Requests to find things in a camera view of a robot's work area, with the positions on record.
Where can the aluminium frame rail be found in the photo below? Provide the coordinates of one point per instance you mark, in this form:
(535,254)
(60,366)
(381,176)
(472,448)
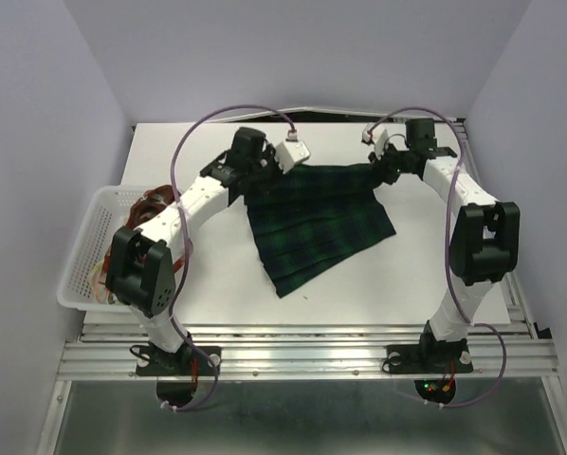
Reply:
(322,352)

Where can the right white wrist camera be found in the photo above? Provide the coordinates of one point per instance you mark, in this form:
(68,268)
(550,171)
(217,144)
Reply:
(376,137)

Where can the green plaid skirt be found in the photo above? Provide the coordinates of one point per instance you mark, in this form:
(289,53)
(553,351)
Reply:
(314,218)

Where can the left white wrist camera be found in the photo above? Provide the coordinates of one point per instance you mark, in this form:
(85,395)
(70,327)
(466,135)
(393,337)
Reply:
(289,154)

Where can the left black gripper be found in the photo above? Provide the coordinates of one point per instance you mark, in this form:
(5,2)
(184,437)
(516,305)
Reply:
(268,154)

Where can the white plastic basket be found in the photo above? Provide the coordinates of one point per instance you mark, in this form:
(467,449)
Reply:
(112,207)

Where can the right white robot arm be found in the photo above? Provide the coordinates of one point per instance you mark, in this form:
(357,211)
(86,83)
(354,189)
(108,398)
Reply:
(481,242)

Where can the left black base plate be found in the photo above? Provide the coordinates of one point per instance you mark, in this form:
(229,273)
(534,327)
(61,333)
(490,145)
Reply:
(153,362)

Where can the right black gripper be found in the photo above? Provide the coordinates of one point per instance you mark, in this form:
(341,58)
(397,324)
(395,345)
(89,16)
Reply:
(379,166)

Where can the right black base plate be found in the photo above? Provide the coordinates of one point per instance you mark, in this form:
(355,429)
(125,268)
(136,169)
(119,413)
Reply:
(412,359)

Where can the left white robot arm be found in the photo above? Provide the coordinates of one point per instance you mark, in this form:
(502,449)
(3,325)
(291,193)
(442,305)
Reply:
(205,197)

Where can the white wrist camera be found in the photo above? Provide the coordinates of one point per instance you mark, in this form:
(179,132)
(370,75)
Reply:
(289,154)
(376,137)

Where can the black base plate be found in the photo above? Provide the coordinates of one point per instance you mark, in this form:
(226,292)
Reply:
(153,362)
(412,359)

